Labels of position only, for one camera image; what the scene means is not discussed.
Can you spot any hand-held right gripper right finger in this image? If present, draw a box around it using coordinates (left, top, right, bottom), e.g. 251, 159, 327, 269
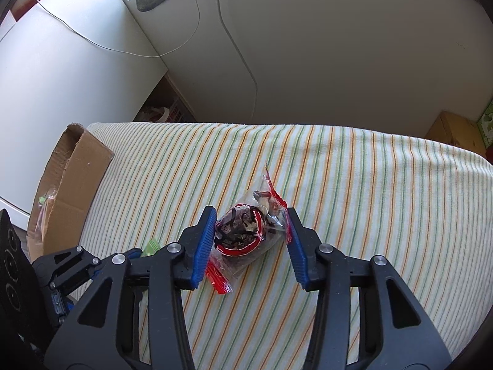
282, 207, 453, 370

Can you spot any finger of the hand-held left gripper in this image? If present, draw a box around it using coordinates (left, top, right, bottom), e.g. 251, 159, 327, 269
33, 246, 143, 290

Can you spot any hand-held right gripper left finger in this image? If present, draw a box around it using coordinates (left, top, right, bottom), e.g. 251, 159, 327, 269
44, 205, 218, 370

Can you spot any dark cake red-edged packet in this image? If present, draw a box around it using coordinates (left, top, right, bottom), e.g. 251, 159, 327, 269
206, 164, 289, 295

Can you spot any green candy packet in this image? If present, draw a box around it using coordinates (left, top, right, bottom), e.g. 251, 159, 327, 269
141, 238, 160, 258

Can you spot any yellow cake clear packet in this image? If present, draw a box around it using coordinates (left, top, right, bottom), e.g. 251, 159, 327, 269
34, 200, 55, 240

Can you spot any striped table cloth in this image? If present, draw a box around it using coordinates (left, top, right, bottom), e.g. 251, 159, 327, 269
29, 121, 493, 370

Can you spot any white plastic basket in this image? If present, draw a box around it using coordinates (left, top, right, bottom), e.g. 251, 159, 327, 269
133, 98, 195, 123

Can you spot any white cabinet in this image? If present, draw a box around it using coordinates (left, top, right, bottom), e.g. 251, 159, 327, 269
0, 0, 169, 216

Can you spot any small brown cardboard box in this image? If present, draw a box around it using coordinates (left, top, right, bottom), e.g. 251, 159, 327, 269
425, 111, 487, 153

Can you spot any green printed box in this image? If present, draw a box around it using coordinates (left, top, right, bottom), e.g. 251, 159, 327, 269
475, 99, 493, 145

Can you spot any grey cable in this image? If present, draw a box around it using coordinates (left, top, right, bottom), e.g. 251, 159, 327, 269
208, 0, 258, 122

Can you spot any white cable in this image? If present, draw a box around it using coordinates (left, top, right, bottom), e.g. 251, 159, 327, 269
27, 0, 201, 58

